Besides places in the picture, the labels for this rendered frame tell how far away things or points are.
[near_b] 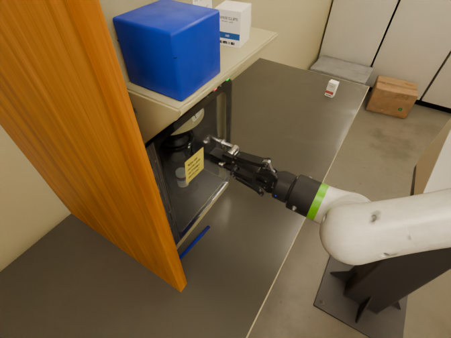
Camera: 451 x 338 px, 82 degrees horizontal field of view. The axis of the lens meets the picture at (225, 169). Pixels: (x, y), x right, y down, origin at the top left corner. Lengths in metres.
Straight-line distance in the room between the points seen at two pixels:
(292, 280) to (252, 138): 1.03
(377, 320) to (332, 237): 1.47
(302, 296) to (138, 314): 1.22
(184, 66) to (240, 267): 0.62
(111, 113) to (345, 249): 0.41
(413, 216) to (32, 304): 0.92
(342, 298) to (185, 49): 1.74
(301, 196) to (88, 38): 0.50
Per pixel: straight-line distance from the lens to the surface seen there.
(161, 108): 0.38
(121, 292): 0.86
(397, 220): 0.50
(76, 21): 0.28
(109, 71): 0.30
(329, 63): 3.45
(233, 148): 0.74
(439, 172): 1.13
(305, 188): 0.62
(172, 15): 0.39
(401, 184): 2.66
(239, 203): 0.94
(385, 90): 3.28
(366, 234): 0.49
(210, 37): 0.39
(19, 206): 0.99
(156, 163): 0.54
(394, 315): 2.00
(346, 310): 1.89
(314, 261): 1.95
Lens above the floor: 1.71
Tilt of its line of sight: 48 degrees down
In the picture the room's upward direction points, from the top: straight up
